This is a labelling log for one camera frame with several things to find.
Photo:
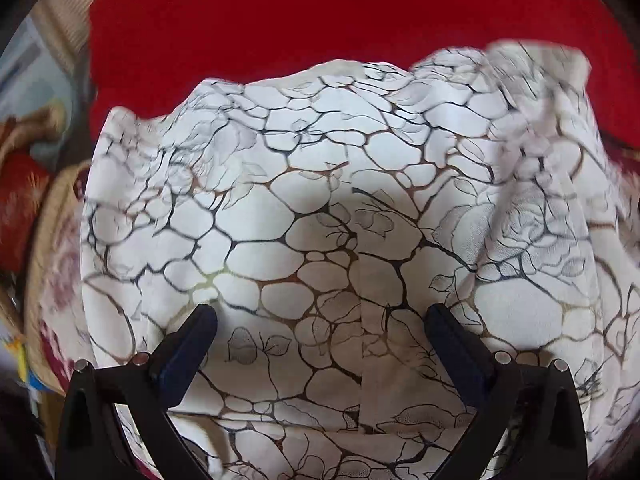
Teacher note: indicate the white cracked-pattern coat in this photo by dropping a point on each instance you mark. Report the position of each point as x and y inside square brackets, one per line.
[325, 210]

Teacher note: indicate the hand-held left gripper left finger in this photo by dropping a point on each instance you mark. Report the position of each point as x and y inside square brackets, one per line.
[182, 355]

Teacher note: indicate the red box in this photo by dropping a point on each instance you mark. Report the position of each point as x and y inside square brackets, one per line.
[22, 210]

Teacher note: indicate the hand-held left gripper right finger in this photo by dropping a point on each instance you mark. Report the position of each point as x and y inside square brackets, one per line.
[457, 355]

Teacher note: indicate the floral red beige blanket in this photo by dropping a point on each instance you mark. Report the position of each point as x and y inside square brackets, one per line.
[60, 260]

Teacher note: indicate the red sofa cover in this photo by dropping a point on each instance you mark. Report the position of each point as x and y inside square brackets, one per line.
[300, 10]

